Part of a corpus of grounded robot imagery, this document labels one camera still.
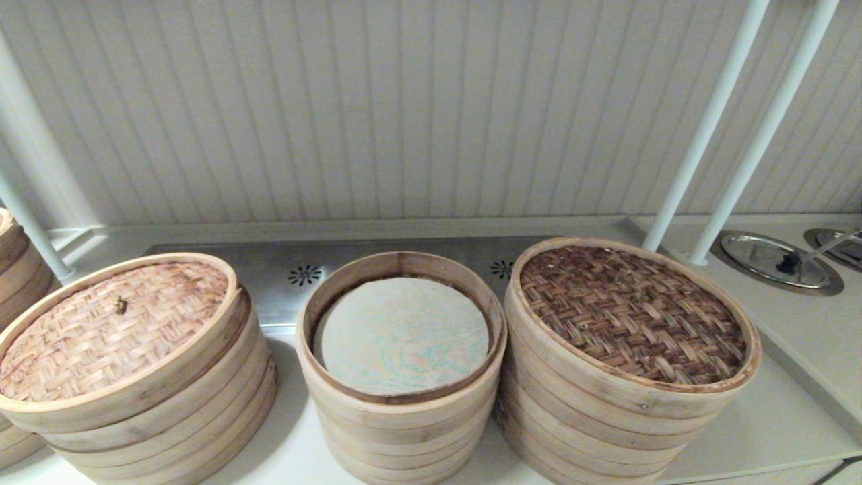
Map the steel panel with flower vents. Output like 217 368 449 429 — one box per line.
145 236 560 331

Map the thick white pole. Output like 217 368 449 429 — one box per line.
0 30 102 230

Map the bamboo steamer stack, grey cloth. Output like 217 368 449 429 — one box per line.
494 317 725 485

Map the light woven bamboo steamer lid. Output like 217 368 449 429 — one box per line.
0 253 251 435

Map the dark woven bamboo steamer lid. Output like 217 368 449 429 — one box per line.
505 236 763 420

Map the bamboo steamer stack, pale cloth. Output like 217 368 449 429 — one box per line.
295 251 509 485

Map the pale round steamer cloth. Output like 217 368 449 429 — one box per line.
313 276 490 397

